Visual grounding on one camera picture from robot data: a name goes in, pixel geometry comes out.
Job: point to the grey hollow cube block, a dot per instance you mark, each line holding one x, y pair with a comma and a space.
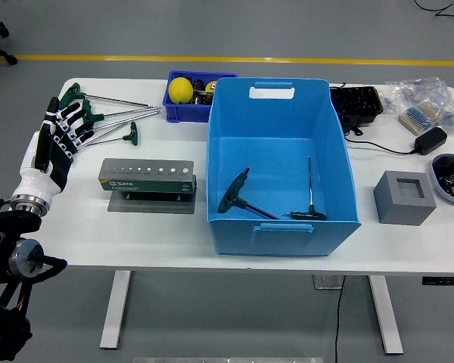
401, 208

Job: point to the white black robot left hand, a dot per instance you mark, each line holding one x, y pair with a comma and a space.
41, 181

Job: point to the green silver hex key holder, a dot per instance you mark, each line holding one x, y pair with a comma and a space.
147, 185

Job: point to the grey metal floor plate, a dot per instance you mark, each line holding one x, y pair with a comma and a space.
325, 281

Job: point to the yellow black tape measure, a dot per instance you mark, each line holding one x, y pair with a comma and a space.
211, 86

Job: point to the blue resistor tape strip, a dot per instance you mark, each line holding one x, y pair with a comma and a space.
412, 119

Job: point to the black plastic tray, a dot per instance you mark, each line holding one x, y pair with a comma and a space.
359, 102

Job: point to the yellow lemon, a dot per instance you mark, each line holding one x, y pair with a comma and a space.
181, 90

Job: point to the grey oval tray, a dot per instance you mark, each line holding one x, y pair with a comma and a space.
440, 191

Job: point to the clear plastic parts bags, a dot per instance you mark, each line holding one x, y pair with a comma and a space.
420, 90

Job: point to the dark brown electronic components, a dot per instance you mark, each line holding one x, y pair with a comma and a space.
200, 92

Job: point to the black power adapter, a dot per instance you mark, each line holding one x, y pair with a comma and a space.
431, 140

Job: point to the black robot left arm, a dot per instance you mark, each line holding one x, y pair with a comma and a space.
4, 234

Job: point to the white table leg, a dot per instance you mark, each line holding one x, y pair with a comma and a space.
115, 310
386, 314

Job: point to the large light blue plastic box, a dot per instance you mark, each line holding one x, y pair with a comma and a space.
283, 234

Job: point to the black table control panel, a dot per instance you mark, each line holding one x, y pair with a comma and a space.
446, 281

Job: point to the small dark blue plastic bin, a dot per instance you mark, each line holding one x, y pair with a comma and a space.
189, 113

